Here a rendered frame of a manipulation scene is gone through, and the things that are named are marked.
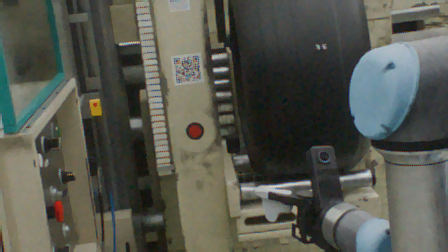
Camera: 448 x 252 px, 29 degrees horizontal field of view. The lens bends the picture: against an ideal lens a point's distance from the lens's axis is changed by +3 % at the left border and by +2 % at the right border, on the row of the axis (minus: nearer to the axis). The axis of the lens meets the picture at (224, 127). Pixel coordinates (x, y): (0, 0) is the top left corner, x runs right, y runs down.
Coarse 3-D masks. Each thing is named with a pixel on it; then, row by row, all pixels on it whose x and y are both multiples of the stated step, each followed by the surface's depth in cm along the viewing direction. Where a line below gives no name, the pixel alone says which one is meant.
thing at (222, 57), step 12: (228, 48) 259; (216, 60) 250; (228, 60) 254; (216, 72) 250; (228, 72) 250; (216, 84) 252; (228, 84) 252; (216, 96) 252; (228, 96) 252; (228, 108) 254; (228, 120) 253; (228, 132) 255; (240, 144) 255
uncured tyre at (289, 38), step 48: (240, 0) 199; (288, 0) 194; (336, 0) 194; (240, 48) 198; (288, 48) 191; (336, 48) 191; (240, 96) 238; (288, 96) 192; (336, 96) 192; (288, 144) 198; (336, 144) 199
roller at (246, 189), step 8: (304, 176) 211; (344, 176) 210; (352, 176) 210; (360, 176) 210; (368, 176) 210; (240, 184) 211; (248, 184) 210; (256, 184) 210; (264, 184) 210; (272, 184) 210; (280, 184) 210; (288, 184) 210; (296, 184) 210; (304, 184) 210; (344, 184) 210; (352, 184) 210; (360, 184) 210; (368, 184) 211; (248, 192) 209; (248, 200) 211
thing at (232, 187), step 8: (224, 152) 234; (224, 160) 225; (232, 168) 216; (224, 176) 213; (232, 176) 209; (232, 184) 205; (232, 192) 205; (232, 200) 205; (240, 200) 209; (232, 208) 206; (240, 208) 208; (232, 216) 206; (240, 216) 207
